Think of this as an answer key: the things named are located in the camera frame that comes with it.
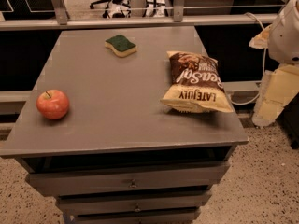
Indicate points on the grey metal railing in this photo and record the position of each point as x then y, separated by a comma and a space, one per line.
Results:
19, 15

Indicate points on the black office chair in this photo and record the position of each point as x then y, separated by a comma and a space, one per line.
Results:
114, 8

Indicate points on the brown yellow chip bag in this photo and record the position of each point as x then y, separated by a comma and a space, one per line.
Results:
196, 85

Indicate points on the red apple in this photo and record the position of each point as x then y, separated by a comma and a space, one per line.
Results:
52, 104

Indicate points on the green and yellow sponge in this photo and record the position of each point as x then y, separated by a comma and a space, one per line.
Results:
121, 46

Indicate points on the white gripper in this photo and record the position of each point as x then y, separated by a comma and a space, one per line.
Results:
286, 36

